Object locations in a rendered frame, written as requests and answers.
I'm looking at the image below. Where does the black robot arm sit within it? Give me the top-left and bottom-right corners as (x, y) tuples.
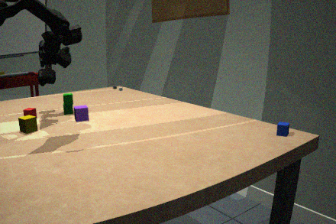
(0, 0), (82, 68)

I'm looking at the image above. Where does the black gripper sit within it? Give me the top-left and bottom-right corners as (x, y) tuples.
(38, 40), (59, 86)

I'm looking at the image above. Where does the purple cube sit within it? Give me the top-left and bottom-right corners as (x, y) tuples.
(74, 106), (89, 122)

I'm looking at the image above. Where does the green block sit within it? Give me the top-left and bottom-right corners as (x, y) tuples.
(63, 104), (73, 115)
(63, 93), (73, 105)

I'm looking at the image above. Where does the red block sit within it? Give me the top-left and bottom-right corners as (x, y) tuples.
(23, 108), (37, 117)

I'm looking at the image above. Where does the yellow block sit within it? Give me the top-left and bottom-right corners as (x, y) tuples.
(18, 115), (38, 134)

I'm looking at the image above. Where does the small blue block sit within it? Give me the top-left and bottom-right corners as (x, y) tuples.
(276, 122), (289, 137)

